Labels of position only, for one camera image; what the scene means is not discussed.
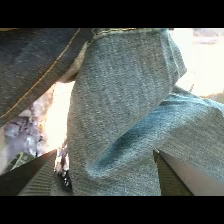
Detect blue jeans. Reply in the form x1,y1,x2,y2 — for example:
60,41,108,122
0,27,224,197

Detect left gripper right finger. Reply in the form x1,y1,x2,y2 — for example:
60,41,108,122
152,149,224,197

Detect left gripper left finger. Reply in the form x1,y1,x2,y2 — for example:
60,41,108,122
0,149,58,197

